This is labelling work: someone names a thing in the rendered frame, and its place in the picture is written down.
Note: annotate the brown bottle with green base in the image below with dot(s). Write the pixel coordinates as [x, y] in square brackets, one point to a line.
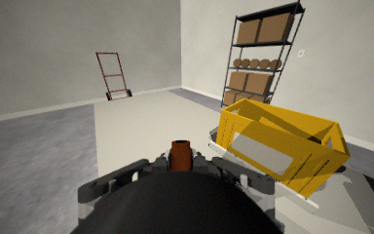
[180, 156]

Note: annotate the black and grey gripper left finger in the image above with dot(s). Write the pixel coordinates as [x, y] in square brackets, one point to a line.
[94, 192]

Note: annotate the yellow crate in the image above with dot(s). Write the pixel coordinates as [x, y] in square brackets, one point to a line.
[287, 145]

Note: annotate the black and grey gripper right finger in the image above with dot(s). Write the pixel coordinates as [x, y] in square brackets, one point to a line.
[258, 187]

